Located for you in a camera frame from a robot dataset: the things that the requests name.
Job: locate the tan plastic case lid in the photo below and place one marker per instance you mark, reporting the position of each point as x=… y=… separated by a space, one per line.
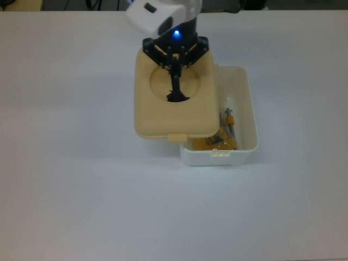
x=152 y=114

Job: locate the metal bit with yellow collar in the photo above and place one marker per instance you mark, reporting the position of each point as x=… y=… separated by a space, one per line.
x=230 y=119

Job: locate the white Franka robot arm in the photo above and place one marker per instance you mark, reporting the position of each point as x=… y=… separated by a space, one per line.
x=152 y=19

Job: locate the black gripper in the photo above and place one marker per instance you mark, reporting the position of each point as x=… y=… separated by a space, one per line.
x=187 y=30

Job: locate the white plastic tool case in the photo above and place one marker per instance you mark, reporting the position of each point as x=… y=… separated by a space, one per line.
x=247 y=114

